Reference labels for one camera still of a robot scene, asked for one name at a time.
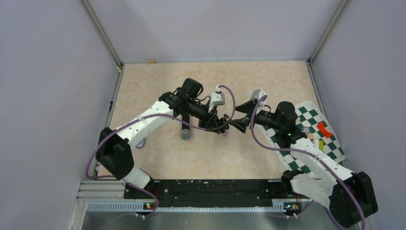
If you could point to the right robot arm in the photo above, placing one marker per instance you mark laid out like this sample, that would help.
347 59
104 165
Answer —
348 196

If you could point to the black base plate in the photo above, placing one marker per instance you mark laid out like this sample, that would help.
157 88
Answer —
214 193

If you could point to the red orange block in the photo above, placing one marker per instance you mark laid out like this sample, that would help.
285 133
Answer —
322 128

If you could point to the aluminium frame rail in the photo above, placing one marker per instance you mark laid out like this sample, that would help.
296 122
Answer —
101 190

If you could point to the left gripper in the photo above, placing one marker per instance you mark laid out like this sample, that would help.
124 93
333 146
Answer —
211 122

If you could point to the grey purple earbud case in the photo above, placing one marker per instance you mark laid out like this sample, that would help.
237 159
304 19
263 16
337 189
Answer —
141 144

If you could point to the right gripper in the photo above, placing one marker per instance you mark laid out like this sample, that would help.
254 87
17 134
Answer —
242 123

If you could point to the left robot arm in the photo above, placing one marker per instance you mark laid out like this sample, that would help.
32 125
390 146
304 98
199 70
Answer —
114 151

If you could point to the small wooden cork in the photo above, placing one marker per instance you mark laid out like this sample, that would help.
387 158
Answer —
151 60

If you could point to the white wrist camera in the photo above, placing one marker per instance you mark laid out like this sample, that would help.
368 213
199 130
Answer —
217 97
257 94

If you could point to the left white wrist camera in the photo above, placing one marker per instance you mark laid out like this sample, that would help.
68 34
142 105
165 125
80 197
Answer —
217 97

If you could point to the black microphone grey head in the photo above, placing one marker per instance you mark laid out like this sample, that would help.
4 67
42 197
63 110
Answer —
185 133

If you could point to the grey slotted cable duct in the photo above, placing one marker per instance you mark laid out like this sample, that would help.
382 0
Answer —
122 206

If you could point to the cream chess pawn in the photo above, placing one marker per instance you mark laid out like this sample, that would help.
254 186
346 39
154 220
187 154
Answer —
298 121

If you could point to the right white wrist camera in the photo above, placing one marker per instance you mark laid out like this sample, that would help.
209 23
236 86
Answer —
257 94

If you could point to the green white chessboard mat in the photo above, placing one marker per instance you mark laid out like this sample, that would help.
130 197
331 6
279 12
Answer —
310 116

